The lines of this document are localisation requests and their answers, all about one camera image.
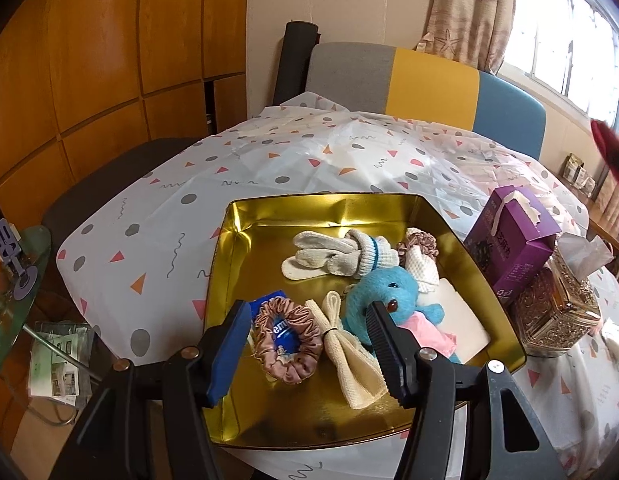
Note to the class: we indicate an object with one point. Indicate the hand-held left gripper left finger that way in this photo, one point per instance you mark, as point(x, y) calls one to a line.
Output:
point(229, 355)

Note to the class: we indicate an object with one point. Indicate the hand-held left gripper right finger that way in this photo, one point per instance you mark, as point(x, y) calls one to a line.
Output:
point(389, 350)

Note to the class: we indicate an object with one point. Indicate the blue plush bear pink cape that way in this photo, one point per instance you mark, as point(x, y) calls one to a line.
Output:
point(374, 295)

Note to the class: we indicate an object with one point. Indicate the gold tin tray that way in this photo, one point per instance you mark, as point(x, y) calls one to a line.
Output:
point(269, 240)

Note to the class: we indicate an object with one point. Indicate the pink satin scrunchie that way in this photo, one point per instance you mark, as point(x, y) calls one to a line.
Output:
point(269, 360)

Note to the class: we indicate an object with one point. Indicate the cream tied cloth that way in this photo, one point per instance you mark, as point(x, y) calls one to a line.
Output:
point(349, 375)

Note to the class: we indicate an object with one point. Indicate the blue snack packet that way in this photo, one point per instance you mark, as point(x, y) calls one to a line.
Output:
point(284, 337)

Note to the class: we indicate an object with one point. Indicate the white wet wipes pack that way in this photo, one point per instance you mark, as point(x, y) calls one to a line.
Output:
point(464, 320)

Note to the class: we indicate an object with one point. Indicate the white waffle cloth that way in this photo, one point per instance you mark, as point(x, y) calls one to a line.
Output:
point(422, 272)

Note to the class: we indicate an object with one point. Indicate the white knit gloves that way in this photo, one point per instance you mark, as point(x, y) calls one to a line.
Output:
point(329, 260)

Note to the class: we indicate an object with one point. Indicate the small pink scrunchie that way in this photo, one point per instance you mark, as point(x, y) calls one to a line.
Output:
point(424, 245)

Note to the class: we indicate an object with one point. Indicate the purple cardboard box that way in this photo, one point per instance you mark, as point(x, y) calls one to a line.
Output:
point(509, 255)

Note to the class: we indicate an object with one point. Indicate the gold ornate tissue box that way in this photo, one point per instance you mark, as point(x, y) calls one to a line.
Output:
point(554, 310)

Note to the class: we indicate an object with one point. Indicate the stack of papers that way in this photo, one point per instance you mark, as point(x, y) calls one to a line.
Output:
point(54, 360)

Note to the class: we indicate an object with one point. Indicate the glass side table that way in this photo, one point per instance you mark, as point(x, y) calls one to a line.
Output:
point(34, 270)

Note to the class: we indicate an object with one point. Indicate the purple figure stand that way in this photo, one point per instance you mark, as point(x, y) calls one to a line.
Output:
point(24, 285)

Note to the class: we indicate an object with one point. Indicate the white tissue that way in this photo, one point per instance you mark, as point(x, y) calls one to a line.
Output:
point(584, 255)

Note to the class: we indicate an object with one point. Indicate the white fluffy item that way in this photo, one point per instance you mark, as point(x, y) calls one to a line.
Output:
point(614, 340)

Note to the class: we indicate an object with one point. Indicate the box of packets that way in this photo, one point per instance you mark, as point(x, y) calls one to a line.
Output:
point(579, 175)

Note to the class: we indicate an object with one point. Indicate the red object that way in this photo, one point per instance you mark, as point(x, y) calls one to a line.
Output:
point(609, 147)

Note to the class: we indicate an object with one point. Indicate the wooden wardrobe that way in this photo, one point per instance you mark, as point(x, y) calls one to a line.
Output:
point(89, 60)

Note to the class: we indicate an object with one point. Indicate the beige patterned curtain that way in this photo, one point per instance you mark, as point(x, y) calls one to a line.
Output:
point(464, 10)

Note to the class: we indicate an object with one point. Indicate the window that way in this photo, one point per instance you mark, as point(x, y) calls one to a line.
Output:
point(564, 35)

